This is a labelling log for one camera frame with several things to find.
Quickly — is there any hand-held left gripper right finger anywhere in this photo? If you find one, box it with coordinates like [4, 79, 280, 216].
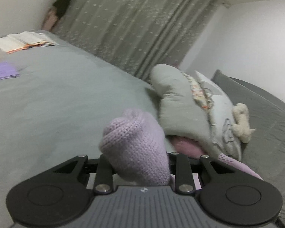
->
[168, 152, 231, 195]

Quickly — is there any grey quilted headboard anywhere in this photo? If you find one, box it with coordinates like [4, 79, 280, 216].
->
[211, 70, 285, 226]

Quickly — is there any pink cushion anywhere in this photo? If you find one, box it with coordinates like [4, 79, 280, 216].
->
[172, 135, 206, 159]

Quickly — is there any lilac knitted sweater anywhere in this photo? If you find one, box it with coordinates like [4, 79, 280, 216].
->
[99, 108, 263, 191]

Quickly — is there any floral print cloth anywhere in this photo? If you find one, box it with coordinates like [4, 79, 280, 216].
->
[183, 72, 213, 111]

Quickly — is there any grey star-print curtain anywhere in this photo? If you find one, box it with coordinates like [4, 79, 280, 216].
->
[51, 0, 228, 81]

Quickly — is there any pink hanging garment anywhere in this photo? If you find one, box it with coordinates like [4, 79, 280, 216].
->
[41, 7, 59, 32]

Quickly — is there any dark hanging garment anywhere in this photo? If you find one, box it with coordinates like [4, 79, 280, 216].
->
[53, 0, 82, 20]

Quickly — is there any light grey flower-outline pillow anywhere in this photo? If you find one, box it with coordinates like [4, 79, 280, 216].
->
[195, 71, 243, 161]

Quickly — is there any thin purple garment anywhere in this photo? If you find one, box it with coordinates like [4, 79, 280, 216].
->
[0, 62, 20, 83]

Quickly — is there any white plush toy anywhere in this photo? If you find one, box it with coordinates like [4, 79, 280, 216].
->
[231, 103, 256, 144]

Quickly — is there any grey bed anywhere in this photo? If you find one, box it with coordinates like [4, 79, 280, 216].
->
[0, 31, 176, 228]

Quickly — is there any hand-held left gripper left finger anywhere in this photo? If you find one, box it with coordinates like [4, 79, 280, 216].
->
[53, 154, 115, 194]

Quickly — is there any white cloth with orange stripe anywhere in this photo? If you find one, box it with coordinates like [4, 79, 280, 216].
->
[0, 31, 60, 54]

